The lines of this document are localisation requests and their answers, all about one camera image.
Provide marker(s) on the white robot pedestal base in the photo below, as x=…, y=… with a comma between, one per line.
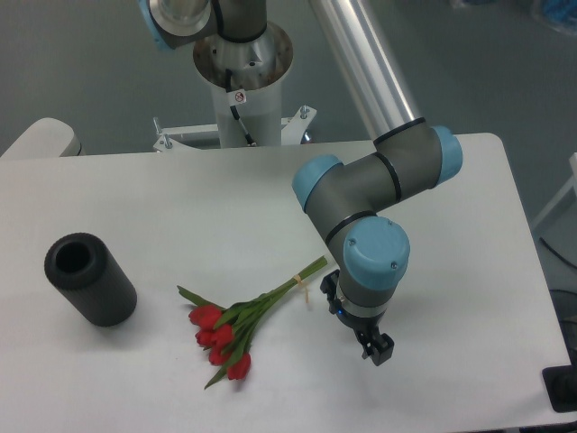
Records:
x=245, y=81

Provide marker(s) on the white chair left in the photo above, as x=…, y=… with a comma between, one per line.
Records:
x=46, y=138

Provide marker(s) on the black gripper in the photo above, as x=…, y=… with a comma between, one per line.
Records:
x=363, y=321

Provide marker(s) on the white furniture at right edge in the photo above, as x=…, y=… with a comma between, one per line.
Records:
x=558, y=204

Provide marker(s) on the black device at table edge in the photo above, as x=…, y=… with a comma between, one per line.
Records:
x=560, y=383

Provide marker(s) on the red tulip bouquet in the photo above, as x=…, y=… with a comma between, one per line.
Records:
x=227, y=333

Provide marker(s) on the black ribbed cylindrical vase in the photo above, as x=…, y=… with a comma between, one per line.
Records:
x=82, y=269

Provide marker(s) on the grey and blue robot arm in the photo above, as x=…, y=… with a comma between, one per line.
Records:
x=343, y=201

